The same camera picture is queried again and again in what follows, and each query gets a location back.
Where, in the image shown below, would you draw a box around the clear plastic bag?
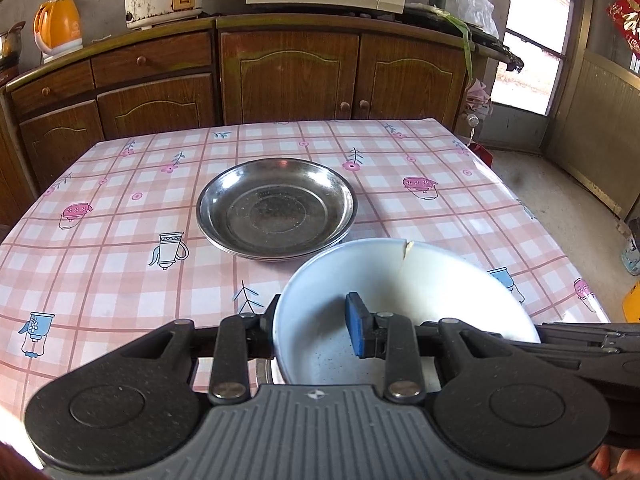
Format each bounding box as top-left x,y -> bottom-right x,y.
456,0 -> 500,36

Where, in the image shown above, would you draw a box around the light blue plastic container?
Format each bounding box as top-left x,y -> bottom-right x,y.
621,232 -> 640,277

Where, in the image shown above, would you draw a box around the person's right hand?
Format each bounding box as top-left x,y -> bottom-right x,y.
594,445 -> 640,480

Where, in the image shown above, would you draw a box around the pink checked tablecloth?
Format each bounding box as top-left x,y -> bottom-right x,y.
0,118 -> 613,461

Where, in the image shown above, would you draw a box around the yellow plastic object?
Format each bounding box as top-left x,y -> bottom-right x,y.
621,282 -> 640,323

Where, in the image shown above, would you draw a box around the orange electric kettle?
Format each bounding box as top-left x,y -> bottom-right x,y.
33,0 -> 85,65

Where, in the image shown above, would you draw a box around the metal framed glass door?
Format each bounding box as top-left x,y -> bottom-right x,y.
492,0 -> 640,221

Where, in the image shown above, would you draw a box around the red wall decoration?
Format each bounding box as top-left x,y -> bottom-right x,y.
606,0 -> 640,73

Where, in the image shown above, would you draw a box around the steel cooking pot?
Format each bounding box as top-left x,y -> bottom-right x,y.
0,21 -> 27,61

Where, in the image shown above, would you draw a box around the red bag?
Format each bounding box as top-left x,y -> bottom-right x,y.
467,142 -> 496,168

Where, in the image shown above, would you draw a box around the white ceramic bowl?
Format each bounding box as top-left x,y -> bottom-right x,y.
273,238 -> 542,386

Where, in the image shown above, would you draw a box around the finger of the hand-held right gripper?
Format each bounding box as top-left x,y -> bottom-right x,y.
535,321 -> 640,361

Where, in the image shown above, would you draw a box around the brown wooden kitchen cabinet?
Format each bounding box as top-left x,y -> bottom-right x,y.
0,12 -> 496,211

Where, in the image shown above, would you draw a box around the stainless steel bowl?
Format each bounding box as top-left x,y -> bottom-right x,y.
256,358 -> 282,386

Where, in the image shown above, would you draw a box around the black griddle pan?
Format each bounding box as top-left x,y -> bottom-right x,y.
405,5 -> 523,68

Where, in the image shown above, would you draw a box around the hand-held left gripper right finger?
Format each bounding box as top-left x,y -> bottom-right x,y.
345,291 -> 509,404

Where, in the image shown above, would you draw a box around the green onion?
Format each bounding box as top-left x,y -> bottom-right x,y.
425,5 -> 475,78

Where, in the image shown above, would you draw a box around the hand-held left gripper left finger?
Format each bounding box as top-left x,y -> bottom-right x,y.
122,295 -> 281,406

